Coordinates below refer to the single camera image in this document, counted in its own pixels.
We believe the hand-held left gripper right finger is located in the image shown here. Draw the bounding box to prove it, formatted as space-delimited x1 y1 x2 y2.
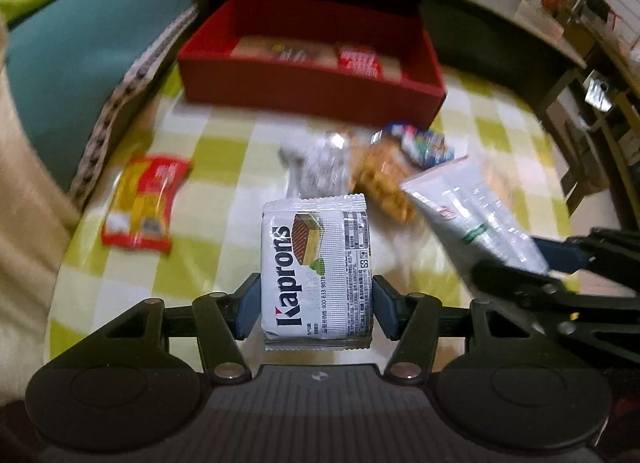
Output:
372 275 556 383

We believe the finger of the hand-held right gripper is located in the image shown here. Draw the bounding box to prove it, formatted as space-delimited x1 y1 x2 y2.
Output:
472 262 640 369
532 227 640 294

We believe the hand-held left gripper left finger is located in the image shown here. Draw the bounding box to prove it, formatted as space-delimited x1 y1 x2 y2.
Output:
90 274 263 382

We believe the white wafer packet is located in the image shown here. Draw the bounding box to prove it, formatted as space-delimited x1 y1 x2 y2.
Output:
261 194 375 351

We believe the white green snack packet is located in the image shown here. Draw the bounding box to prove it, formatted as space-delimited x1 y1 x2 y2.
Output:
400 155 551 276

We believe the clear cookie packet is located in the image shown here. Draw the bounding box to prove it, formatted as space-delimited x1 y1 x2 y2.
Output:
350 135 416 224

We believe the silver white printed packet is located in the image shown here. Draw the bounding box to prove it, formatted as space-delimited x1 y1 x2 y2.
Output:
277 132 353 198

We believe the red yellow snack packet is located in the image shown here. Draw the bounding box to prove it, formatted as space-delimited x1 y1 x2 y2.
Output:
101 155 193 254

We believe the blue snack packet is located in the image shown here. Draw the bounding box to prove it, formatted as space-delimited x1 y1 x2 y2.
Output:
372 124 455 168

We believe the red box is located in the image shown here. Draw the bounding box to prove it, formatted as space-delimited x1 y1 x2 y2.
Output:
176 0 447 131

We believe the wooden shelf unit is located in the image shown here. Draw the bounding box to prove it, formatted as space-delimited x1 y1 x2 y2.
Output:
537 60 640 226

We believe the red white snack packet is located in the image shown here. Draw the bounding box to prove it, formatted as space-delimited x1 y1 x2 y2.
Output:
337 45 384 80

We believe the houndstooth cushion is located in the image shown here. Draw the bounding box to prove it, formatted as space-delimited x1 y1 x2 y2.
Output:
67 5 201 208

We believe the cream blanket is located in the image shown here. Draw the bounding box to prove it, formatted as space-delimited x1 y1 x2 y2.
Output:
0 13 83 394

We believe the brown snack packet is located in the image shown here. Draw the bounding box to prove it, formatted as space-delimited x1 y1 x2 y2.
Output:
234 37 341 66

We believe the teal sofa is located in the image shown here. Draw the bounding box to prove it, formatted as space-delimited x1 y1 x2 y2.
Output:
0 0 201 154

